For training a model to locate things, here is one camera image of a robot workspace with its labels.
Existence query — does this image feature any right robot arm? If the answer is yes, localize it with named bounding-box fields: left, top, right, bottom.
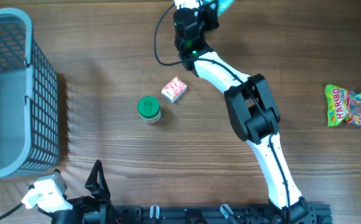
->
left=173, top=1, right=309, bottom=223

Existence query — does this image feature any grey plastic shopping basket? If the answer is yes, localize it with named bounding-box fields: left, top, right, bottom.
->
left=0, top=7, right=60, bottom=179

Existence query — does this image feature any small red white box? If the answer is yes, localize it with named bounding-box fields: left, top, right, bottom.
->
left=161, top=77, right=187, bottom=103

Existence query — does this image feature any green Haribo candy bag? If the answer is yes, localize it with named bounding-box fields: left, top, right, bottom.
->
left=325, top=85, right=361, bottom=127

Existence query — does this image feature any teal tissue packet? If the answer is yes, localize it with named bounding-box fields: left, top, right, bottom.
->
left=217, top=0, right=235, bottom=17

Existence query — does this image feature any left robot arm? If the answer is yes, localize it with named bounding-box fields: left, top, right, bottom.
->
left=49, top=160, right=122, bottom=224

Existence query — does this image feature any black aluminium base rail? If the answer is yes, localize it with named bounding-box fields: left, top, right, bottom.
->
left=108, top=203, right=332, bottom=224

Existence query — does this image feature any green lid jar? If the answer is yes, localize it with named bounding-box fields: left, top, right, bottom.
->
left=138, top=96, right=161, bottom=124

